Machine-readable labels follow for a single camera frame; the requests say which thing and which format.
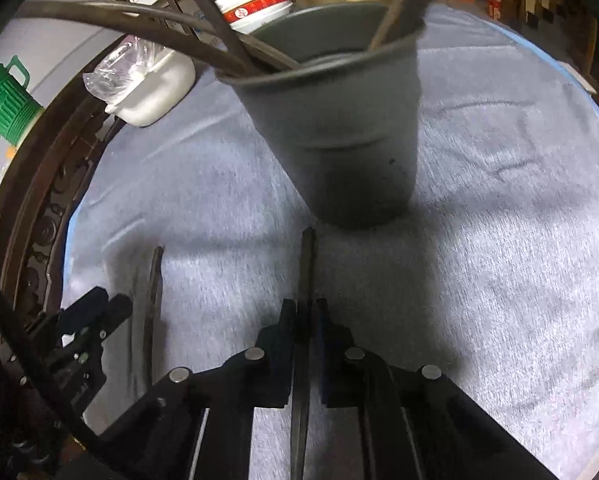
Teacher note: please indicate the grey perforated chopstick holder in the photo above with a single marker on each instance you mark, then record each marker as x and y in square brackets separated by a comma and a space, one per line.
[349, 135]

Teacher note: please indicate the white ceramic dish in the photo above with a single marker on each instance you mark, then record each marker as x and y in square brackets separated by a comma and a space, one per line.
[154, 95]

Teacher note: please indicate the red rimmed white bowl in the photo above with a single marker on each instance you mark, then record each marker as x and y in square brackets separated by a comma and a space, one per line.
[252, 5]

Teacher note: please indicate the green plastic jug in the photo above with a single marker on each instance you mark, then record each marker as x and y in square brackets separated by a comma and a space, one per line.
[4, 100]

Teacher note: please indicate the grey tablecloth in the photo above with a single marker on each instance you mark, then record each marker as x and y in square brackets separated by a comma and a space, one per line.
[504, 260]

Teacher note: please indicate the carved wooden table rim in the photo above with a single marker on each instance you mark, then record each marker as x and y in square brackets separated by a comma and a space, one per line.
[34, 220]

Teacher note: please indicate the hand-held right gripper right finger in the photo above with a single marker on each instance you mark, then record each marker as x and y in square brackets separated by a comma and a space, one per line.
[322, 330]

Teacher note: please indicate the blue table cover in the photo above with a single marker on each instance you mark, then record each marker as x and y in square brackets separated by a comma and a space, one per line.
[70, 240]

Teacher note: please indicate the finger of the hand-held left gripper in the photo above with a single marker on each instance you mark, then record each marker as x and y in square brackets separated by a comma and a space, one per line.
[81, 310]
[116, 312]

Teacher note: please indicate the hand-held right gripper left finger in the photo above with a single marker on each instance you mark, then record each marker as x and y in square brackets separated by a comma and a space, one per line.
[282, 330]

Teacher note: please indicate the clear plastic bag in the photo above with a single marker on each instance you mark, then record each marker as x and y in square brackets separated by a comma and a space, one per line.
[114, 70]

